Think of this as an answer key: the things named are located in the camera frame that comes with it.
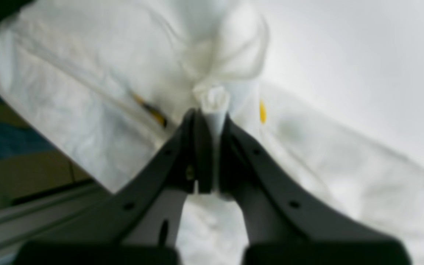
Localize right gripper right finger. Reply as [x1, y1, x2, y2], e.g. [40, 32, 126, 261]
[219, 116, 412, 265]

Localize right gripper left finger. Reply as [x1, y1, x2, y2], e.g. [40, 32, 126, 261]
[14, 109, 213, 265]

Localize white printed T-shirt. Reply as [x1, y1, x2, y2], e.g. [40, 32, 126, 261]
[0, 0, 424, 265]

